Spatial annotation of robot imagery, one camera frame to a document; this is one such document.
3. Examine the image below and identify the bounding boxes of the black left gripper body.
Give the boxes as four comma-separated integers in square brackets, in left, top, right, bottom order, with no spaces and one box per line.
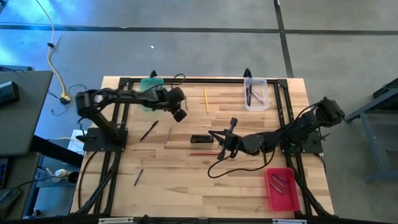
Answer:
[166,86,188,123]

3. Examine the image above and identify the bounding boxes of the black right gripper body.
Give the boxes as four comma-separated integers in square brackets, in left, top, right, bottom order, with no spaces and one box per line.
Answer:
[216,117,243,161]

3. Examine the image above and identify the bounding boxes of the black stapler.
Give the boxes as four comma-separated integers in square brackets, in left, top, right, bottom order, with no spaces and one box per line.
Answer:
[190,134,215,144]

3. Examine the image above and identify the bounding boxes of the yellow pencil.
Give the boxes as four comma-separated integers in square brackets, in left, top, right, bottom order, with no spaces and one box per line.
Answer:
[203,86,210,114]

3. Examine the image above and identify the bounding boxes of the red plastic bin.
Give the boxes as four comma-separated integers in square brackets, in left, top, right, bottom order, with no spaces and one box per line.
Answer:
[264,167,301,212]

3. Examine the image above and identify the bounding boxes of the green translucent plastic bin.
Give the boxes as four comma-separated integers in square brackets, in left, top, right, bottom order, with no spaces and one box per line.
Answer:
[139,77,165,112]

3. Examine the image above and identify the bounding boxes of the clear plastic bin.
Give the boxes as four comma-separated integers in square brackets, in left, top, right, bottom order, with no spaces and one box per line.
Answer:
[243,77,271,112]

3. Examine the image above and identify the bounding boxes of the white label strip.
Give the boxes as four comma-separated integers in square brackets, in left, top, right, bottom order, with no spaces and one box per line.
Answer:
[98,217,134,224]
[272,218,308,224]

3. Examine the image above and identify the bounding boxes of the white paper sheet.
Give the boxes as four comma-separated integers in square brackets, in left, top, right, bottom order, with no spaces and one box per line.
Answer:
[67,129,85,156]

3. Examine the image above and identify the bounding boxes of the black desk crossbar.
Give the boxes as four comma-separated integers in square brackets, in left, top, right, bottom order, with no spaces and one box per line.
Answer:
[30,135,84,169]

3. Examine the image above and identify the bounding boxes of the white bottle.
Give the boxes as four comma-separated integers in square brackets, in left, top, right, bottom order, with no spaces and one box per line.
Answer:
[46,168,68,183]

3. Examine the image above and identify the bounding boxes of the grey metal stand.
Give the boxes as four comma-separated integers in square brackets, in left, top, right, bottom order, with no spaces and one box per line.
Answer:
[343,77,398,184]

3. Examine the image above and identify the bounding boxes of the black flat device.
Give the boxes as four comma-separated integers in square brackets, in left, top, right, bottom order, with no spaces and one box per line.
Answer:
[0,65,34,72]

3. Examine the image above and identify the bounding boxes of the black box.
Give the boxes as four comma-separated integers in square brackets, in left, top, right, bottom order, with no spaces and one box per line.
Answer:
[0,81,21,108]

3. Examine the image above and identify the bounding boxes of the dark grey desk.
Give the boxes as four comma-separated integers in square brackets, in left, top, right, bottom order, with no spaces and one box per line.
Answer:
[0,152,43,220]

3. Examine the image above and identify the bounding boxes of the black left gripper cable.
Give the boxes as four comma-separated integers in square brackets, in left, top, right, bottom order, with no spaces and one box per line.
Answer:
[133,73,187,95]

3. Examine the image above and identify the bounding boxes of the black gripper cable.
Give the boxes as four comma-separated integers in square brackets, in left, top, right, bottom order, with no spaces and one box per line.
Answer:
[207,146,277,179]
[133,73,187,95]

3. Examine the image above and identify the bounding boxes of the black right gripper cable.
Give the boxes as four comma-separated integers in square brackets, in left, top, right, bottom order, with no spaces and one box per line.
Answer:
[207,146,277,179]

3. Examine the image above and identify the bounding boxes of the black aluminium table frame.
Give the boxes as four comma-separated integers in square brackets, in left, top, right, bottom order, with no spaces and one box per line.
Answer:
[70,76,335,218]

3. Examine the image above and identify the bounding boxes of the thin black floor cable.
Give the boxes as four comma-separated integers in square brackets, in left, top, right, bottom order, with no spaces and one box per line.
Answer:
[47,83,98,117]

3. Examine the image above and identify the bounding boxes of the black arm base cable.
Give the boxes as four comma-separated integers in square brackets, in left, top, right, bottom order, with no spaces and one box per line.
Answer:
[77,151,100,212]

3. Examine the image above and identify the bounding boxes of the yellow extension cord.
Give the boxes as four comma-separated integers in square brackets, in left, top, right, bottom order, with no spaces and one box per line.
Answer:
[35,0,68,99]

